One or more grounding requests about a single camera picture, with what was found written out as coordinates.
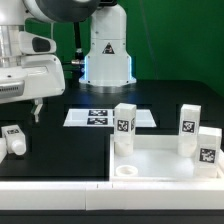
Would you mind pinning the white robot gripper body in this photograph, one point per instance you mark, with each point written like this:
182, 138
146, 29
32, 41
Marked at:
38, 76

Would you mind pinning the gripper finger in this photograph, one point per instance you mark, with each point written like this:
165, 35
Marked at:
38, 104

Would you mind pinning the white square tabletop tray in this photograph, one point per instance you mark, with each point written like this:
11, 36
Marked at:
154, 159

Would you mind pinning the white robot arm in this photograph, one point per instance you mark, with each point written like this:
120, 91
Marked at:
31, 31

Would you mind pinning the white marker sheet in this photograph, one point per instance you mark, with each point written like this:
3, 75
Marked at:
104, 118

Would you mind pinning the white left barrier piece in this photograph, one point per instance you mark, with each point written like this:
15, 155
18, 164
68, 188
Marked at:
3, 149

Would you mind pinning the black camera stand pole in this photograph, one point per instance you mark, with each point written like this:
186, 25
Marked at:
79, 56

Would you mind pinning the white front barrier wall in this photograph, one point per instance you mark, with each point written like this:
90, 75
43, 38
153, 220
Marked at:
111, 195

